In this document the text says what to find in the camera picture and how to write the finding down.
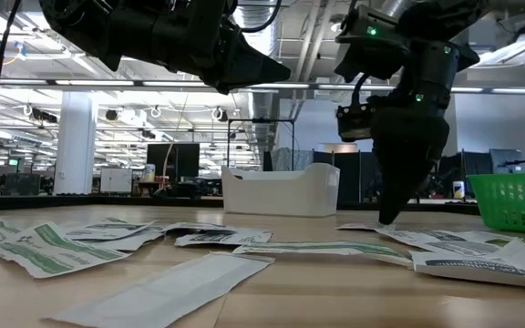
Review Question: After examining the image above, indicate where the black right camera cable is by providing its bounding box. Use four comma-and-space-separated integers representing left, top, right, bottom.
351, 72, 373, 107

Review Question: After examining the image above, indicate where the black room divider panel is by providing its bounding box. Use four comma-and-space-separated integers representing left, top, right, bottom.
439, 152, 494, 197
312, 149, 385, 204

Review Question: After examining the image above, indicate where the white cabinet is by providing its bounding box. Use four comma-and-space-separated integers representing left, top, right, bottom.
99, 167, 134, 195

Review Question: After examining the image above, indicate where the long ceiling light strip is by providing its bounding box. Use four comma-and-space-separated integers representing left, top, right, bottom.
0, 77, 525, 96

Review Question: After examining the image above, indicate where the black aluminium table frame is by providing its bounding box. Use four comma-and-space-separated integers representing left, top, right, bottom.
0, 193, 481, 216

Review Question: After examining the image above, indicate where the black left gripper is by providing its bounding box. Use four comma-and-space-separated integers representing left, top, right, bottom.
102, 0, 291, 96

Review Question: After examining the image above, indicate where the green plastic basket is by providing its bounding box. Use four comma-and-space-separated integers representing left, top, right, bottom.
466, 171, 525, 236

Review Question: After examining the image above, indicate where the black camera cable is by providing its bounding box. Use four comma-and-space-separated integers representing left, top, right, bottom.
239, 0, 283, 34
351, 72, 373, 107

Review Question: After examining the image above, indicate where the white plastic bin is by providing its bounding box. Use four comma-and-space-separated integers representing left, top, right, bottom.
221, 162, 341, 218

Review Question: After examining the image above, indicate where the black display board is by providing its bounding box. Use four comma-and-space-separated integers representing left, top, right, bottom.
146, 143, 201, 184

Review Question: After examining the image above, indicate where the black left camera cable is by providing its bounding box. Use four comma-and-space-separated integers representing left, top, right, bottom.
239, 0, 283, 34

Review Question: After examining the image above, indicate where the grey background monitor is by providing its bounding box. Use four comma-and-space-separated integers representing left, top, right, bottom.
489, 148, 524, 174

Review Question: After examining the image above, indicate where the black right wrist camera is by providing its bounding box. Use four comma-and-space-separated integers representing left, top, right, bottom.
335, 103, 378, 143

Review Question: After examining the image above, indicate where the silver ventilation duct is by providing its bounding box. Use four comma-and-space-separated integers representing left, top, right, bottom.
232, 0, 283, 154

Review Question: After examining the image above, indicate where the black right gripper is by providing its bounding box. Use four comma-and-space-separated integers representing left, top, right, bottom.
370, 84, 453, 226

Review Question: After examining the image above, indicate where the white building column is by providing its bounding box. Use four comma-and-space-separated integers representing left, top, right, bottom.
54, 90, 99, 196

